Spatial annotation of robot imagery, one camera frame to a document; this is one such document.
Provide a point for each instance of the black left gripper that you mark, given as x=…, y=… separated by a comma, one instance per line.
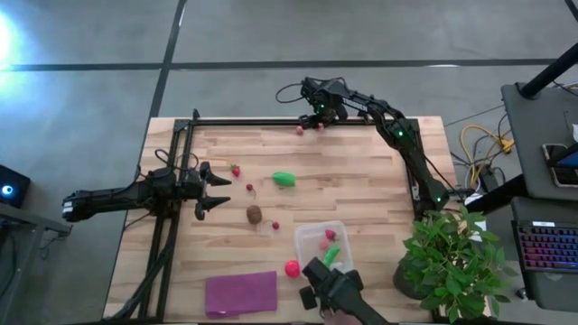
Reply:
x=192, y=189

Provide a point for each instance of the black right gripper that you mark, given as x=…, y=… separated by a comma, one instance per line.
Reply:
x=326, y=110

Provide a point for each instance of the pink toy peach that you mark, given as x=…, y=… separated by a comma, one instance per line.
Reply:
x=299, y=131
x=320, y=127

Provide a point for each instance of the brown toy kiwi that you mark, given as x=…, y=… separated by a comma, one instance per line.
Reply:
x=254, y=215

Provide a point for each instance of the green toy papaya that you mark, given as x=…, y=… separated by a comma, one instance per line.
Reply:
x=284, y=179

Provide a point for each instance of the clear plastic tupperware container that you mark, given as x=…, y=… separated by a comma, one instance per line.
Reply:
x=304, y=239

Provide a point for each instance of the red toy tomato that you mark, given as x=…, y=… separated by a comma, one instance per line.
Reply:
x=292, y=269

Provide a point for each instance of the red toy strawberry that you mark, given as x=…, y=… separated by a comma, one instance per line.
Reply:
x=330, y=235
x=235, y=172

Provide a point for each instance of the green toy pea pod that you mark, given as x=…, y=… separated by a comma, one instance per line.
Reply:
x=331, y=256

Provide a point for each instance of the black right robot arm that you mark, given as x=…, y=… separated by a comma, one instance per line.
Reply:
x=420, y=167

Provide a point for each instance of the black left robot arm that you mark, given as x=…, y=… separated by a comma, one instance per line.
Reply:
x=113, y=198

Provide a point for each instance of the red toy cherry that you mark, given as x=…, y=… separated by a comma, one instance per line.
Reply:
x=275, y=225
x=249, y=187

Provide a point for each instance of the purple cloth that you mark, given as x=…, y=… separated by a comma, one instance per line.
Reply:
x=239, y=293

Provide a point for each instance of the person's hand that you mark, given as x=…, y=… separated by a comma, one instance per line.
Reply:
x=336, y=318

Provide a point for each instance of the grey metal side table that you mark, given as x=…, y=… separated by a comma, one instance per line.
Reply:
x=27, y=219

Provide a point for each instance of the black box with blue light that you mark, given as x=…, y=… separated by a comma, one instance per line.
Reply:
x=18, y=185

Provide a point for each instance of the white paper sheet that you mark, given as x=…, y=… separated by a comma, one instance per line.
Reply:
x=480, y=225

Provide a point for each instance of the green potted plant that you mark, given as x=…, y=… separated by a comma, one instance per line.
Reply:
x=451, y=262

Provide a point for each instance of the grey desk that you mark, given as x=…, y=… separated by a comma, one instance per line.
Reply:
x=537, y=131

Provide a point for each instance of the black pole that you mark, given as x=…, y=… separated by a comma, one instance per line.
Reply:
x=548, y=72

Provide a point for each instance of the black smartphone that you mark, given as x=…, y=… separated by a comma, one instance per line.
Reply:
x=562, y=173

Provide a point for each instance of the rgb keyboard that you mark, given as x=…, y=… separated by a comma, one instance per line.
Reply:
x=546, y=248

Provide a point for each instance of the black aluminium table frame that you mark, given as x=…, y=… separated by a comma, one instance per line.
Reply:
x=253, y=122

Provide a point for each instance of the black hand-held camera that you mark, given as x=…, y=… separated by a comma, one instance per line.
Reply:
x=338, y=291

